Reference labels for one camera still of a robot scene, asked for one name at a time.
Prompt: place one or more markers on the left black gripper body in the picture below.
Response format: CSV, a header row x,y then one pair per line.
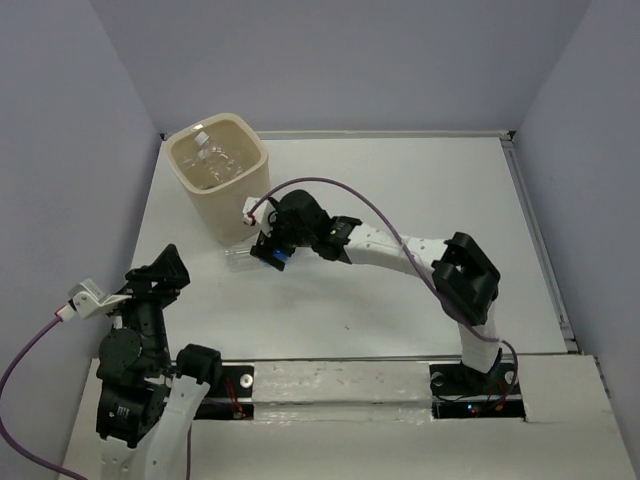
x,y
146,306

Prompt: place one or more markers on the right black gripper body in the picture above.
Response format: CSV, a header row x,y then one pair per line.
x,y
285,236

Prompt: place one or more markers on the clear crushed bottle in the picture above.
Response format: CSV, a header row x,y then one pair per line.
x,y
239,259

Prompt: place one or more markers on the clear bottle without label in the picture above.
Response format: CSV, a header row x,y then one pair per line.
x,y
213,163

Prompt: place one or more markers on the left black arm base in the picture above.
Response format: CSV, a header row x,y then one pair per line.
x,y
232,398

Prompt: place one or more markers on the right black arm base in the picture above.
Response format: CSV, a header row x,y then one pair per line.
x,y
460,393

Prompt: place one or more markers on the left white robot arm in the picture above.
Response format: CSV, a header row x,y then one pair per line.
x,y
148,397

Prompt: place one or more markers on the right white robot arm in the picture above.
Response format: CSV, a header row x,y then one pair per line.
x,y
465,281

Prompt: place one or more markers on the beige plastic bin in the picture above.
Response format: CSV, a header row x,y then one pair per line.
x,y
220,208

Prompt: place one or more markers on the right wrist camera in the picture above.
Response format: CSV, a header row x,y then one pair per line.
x,y
259,213

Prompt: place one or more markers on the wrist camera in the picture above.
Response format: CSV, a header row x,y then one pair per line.
x,y
259,213
88,300

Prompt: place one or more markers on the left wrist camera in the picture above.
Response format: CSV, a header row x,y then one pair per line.
x,y
88,300

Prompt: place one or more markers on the white taped front rail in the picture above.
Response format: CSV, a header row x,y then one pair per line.
x,y
285,392

